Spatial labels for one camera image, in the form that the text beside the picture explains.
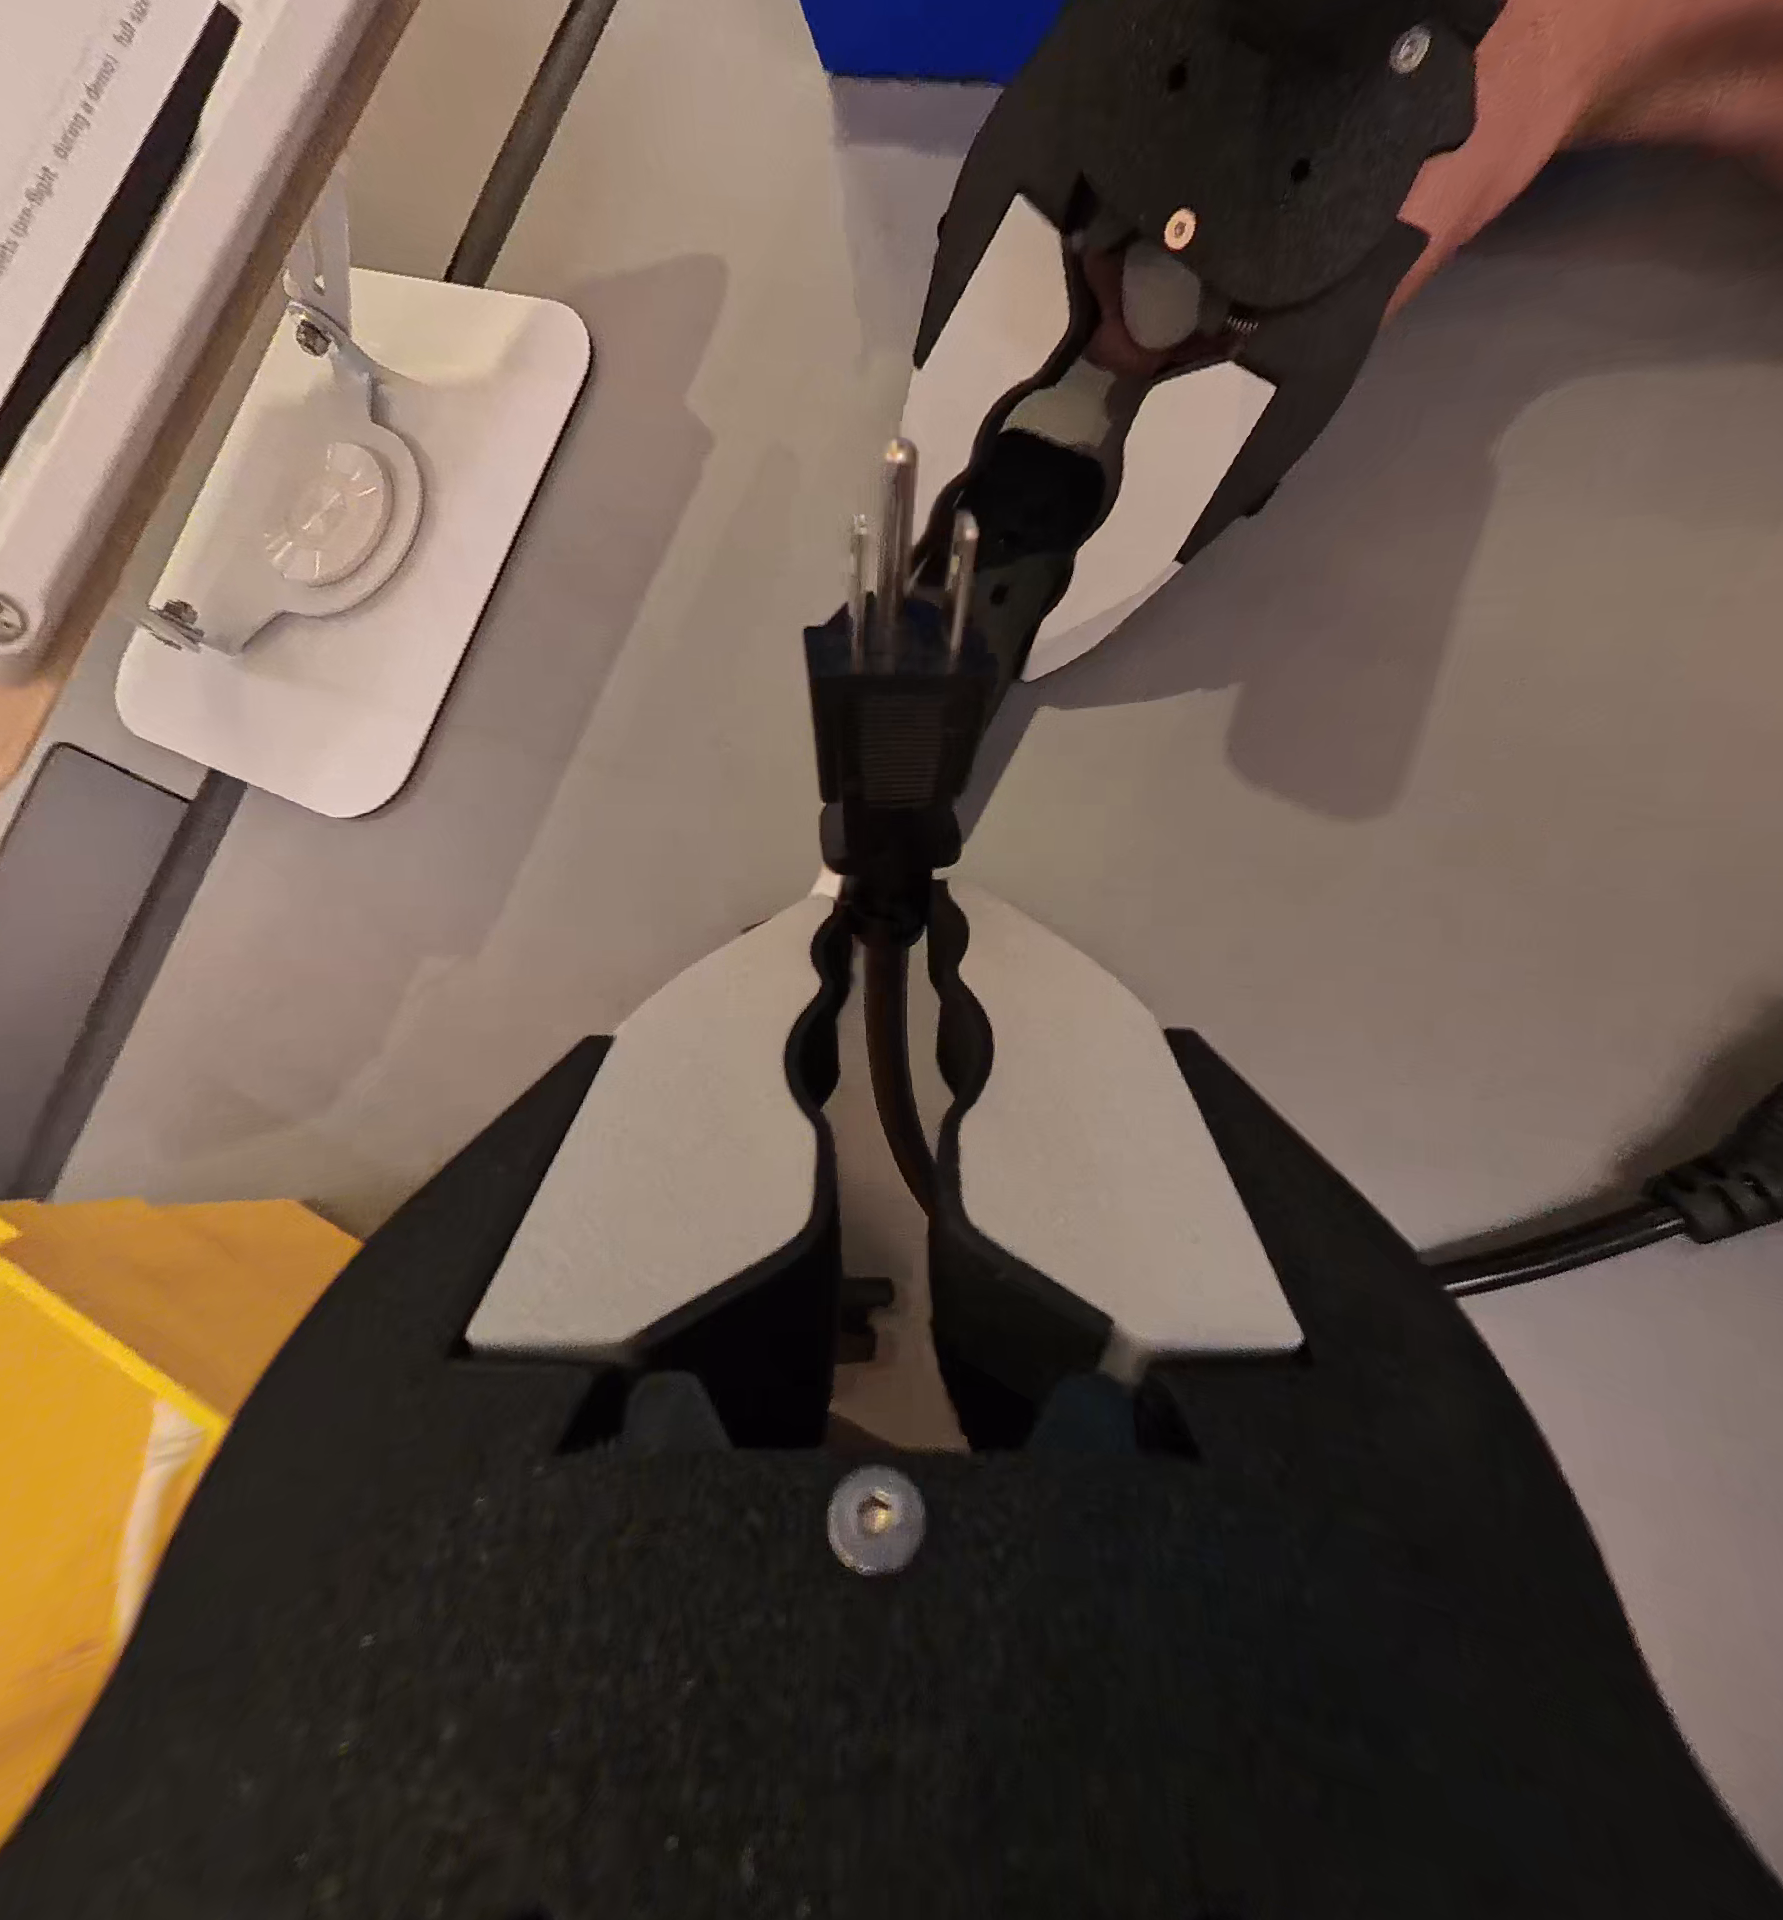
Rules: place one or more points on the dark grey panel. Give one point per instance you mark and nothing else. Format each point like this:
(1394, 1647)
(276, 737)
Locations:
(53, 885)

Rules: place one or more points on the white round hinge mount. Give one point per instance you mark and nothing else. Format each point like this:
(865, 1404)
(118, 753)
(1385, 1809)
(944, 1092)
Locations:
(335, 504)

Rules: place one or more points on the grey desk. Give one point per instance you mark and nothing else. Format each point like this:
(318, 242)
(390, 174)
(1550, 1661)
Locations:
(1507, 930)

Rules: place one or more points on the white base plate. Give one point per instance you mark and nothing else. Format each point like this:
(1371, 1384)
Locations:
(501, 450)

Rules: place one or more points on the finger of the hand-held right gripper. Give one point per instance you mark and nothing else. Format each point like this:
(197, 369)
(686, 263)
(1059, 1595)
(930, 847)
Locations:
(981, 346)
(1161, 480)

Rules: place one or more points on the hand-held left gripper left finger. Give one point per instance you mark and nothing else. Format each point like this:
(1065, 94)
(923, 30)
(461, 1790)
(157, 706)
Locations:
(681, 1154)

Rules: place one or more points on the person's right hand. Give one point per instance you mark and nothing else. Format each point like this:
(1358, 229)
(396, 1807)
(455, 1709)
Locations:
(1612, 73)

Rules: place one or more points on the white printed sheet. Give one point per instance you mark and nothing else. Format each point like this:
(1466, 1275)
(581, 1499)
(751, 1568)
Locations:
(22, 178)

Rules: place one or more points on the yellow plastic bin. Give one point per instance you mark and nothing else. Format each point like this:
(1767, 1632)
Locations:
(22, 1499)

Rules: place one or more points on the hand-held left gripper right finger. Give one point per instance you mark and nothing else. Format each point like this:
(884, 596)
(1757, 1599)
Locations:
(1116, 1170)

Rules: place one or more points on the blue box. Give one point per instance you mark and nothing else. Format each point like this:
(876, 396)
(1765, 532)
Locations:
(907, 38)

